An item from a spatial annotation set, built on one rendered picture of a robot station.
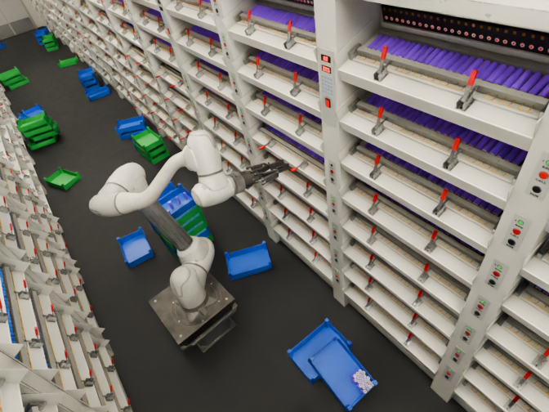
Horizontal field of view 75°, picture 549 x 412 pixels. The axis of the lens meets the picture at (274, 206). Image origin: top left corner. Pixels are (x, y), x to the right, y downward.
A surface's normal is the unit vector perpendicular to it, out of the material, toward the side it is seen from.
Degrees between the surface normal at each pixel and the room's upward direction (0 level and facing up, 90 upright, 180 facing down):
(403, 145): 18
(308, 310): 0
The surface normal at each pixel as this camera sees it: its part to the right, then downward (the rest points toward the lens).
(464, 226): -0.39, -0.51
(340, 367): 0.05, -0.51
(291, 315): -0.15, -0.71
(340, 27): 0.60, 0.49
